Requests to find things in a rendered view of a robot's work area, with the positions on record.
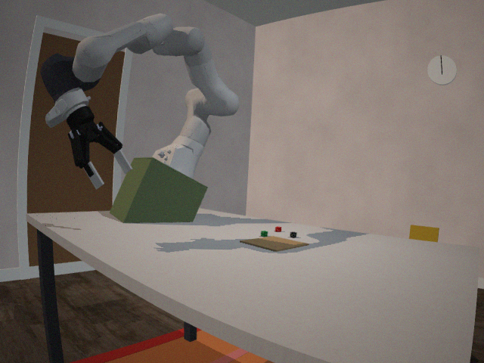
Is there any tan square mat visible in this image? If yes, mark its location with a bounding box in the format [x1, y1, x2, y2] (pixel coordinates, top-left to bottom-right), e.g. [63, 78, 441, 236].
[240, 236, 309, 252]

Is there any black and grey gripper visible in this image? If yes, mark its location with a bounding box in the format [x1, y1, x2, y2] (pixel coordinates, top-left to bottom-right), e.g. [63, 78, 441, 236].
[67, 106, 132, 189]

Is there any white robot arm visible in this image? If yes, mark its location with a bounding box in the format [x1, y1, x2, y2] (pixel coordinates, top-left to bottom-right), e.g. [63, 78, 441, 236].
[40, 14, 239, 178]

